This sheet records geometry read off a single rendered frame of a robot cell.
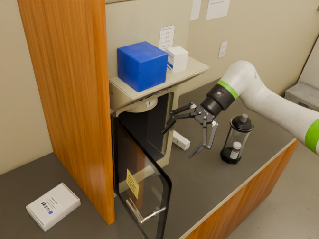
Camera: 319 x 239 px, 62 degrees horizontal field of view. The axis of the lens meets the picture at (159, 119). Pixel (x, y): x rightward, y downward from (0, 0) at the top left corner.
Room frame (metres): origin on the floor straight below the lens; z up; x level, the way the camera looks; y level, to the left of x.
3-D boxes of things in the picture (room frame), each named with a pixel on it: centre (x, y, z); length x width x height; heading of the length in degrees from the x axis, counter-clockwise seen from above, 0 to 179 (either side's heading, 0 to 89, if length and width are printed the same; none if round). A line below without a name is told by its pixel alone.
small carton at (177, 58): (0.76, -0.03, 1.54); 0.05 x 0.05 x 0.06; 33
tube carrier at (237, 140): (0.96, -0.38, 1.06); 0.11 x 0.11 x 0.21
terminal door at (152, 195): (0.52, 0.05, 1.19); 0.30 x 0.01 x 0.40; 37
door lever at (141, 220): (0.44, 0.03, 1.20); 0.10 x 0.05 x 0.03; 37
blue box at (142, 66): (0.66, 0.06, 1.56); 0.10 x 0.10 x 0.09; 45
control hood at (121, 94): (0.72, 0.01, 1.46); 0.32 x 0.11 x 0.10; 135
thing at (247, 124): (0.96, -0.38, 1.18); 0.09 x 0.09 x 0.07
